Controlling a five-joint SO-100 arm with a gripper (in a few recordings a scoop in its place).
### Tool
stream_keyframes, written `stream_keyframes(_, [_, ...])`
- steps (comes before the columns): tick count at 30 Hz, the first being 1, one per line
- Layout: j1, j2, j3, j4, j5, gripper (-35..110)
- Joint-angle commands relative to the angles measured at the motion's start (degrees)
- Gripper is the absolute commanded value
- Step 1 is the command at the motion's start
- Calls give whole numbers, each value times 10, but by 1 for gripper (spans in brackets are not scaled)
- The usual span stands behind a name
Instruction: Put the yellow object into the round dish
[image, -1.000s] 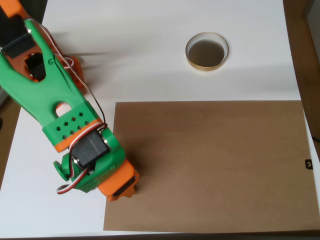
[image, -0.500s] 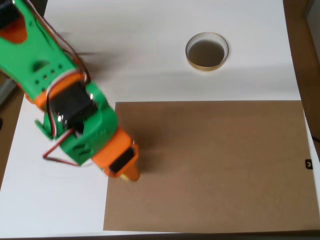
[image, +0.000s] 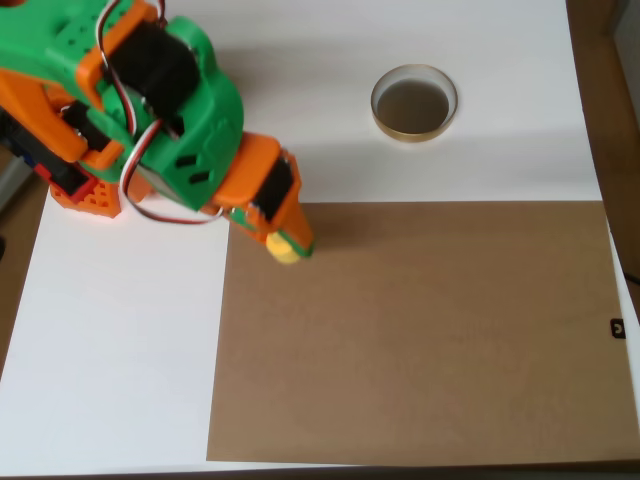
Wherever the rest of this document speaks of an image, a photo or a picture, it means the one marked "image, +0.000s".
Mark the orange gripper black servo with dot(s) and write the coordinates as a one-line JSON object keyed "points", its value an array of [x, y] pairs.
{"points": [[261, 161]]}

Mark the yellow round plastic piece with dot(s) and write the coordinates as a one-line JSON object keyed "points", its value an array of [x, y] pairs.
{"points": [[282, 251]]}

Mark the green orange robot arm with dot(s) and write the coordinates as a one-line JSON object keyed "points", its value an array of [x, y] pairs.
{"points": [[210, 130]]}

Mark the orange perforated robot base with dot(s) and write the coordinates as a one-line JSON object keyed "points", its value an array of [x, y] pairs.
{"points": [[100, 200]]}

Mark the white table sheet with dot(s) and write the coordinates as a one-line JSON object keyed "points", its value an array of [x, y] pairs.
{"points": [[300, 100]]}

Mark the brown rectangular board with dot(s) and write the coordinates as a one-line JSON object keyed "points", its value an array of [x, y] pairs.
{"points": [[415, 330]]}

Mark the small black tag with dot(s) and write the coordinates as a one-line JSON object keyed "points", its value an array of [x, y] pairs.
{"points": [[618, 328]]}

